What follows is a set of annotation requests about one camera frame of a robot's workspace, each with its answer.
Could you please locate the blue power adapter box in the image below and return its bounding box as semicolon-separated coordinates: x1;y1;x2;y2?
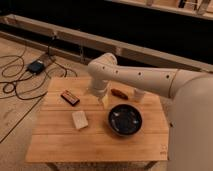
27;61;45;75

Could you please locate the wooden table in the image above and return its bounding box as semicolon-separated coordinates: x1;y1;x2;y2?
26;77;169;163

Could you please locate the dark red rectangular box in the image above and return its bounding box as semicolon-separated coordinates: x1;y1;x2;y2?
61;90;80;106

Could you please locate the dark blue bowl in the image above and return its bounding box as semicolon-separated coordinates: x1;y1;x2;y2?
108;104;143;136

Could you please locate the white sponge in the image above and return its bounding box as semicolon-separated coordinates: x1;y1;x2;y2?
72;111;88;130

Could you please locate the black floor cable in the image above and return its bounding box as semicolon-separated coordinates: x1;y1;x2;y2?
0;43;78;144

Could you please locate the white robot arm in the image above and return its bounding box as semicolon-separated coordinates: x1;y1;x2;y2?
88;53;213;171

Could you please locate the brown oblong food item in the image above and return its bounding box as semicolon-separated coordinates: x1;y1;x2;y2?
111;89;128;100

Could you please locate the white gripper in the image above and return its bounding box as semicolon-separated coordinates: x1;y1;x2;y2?
88;79;109;109

